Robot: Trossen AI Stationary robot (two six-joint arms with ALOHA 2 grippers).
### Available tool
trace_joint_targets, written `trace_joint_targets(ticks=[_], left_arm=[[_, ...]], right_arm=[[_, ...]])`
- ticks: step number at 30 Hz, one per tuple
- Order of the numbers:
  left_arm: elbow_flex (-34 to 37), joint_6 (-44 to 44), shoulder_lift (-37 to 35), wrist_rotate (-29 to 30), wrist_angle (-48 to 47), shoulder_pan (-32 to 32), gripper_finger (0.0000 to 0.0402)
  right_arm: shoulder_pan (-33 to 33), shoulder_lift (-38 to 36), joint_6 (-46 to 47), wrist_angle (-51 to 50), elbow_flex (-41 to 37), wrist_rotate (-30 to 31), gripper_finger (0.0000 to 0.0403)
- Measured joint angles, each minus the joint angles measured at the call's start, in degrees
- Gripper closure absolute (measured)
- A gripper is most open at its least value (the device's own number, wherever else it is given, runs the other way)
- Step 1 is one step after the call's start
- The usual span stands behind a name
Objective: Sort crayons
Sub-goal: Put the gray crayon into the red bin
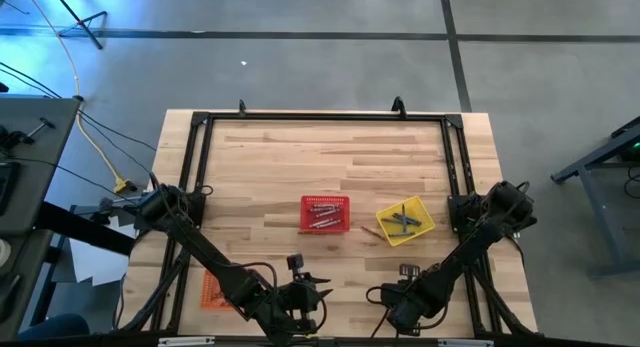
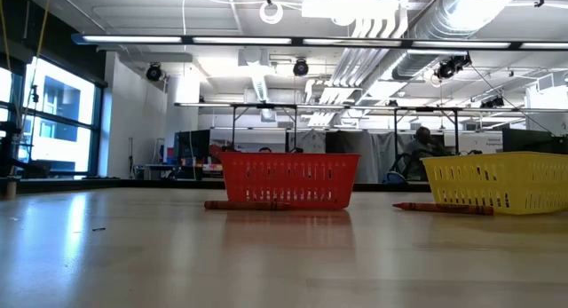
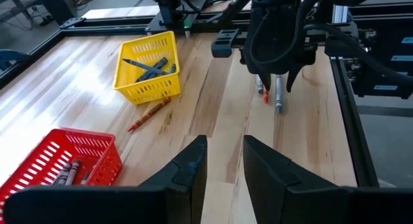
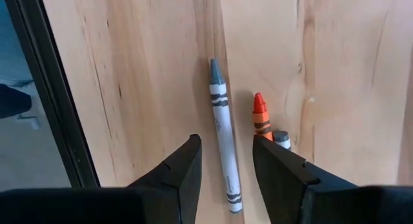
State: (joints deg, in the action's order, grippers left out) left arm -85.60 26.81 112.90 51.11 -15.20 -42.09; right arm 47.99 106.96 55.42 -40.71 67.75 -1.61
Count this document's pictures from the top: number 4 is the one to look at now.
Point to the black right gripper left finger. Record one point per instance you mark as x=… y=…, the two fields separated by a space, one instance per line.
x=155 y=201

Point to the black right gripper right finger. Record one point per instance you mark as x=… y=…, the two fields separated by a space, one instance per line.
x=306 y=198

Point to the orange crayon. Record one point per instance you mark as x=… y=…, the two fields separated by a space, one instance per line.
x=260 y=117

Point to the grey crayon white wrapper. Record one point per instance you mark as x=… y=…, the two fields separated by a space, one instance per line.
x=224 y=137
x=281 y=138

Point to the dark office chair base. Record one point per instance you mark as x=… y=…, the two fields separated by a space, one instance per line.
x=13 y=101

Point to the black table edge frame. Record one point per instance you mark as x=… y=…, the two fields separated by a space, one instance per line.
x=55 y=98

